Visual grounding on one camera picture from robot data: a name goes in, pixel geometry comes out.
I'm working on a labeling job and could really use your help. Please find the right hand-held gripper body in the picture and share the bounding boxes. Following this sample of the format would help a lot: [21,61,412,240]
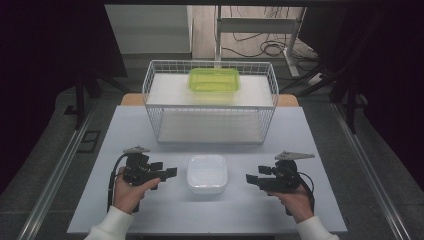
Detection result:
[265,150,316,217]

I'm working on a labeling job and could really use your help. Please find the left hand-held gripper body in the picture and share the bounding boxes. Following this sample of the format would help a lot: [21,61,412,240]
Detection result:
[120,145,168,214]

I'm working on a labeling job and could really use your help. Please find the white square bowl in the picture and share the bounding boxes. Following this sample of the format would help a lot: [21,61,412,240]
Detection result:
[186,153,229,196]

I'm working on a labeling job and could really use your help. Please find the white wire rack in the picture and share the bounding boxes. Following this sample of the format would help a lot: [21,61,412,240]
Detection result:
[142,59,280,146]

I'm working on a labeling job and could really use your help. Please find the green transparent plastic container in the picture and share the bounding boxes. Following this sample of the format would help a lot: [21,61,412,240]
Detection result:
[187,67,242,95]

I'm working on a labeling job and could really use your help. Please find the person's left hand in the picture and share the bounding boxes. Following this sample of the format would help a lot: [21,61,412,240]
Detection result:
[112,166,162,215]

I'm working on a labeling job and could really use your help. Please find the person's right hand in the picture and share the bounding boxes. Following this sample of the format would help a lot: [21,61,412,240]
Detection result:
[267,184,316,225]

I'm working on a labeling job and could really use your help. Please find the wooden table board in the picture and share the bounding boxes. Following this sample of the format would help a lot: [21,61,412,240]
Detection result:
[119,92,300,108]

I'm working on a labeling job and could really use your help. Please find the black metal stand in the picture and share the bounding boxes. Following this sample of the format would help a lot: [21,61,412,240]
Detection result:
[64,64,130,132]
[279,9,369,135]

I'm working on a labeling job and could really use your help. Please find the white cabinet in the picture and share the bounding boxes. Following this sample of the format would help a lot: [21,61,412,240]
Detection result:
[104,4,195,62]

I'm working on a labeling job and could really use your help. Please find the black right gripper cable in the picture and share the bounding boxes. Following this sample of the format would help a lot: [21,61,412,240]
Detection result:
[297,171,316,215]

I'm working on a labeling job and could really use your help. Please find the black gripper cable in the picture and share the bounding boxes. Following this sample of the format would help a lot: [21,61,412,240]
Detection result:
[297,171,316,215]
[106,153,130,213]

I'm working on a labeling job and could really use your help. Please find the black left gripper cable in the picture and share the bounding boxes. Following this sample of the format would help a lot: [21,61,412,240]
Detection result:
[106,153,130,213]

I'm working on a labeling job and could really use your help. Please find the black floor bracket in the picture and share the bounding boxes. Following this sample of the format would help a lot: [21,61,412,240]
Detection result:
[76,130,102,155]

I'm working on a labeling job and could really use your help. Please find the aluminium floor rail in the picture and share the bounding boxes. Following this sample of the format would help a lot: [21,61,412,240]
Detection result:
[330,100,413,240]
[15,99,98,240]

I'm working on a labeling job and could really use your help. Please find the black floor cables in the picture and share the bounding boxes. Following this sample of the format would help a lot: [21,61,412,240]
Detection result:
[221,5,322,73]

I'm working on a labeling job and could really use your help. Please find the white metal desk frame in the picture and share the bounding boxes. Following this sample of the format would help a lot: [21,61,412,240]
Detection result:
[213,4,308,79]

